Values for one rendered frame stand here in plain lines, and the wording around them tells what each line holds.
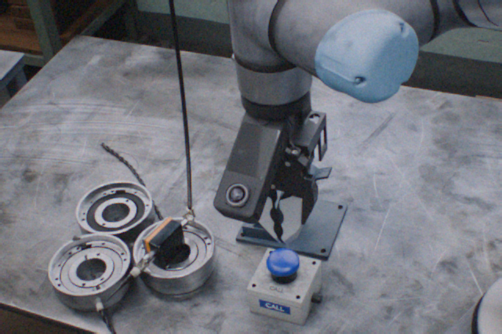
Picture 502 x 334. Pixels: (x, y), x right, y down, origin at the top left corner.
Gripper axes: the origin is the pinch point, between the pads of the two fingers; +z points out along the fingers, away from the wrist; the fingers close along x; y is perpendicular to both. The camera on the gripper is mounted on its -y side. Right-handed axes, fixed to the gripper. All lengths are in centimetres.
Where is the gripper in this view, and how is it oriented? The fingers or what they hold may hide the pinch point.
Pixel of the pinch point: (281, 238)
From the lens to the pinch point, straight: 92.2
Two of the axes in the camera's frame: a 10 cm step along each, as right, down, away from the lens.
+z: 0.9, 7.5, 6.5
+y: 3.9, -6.3, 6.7
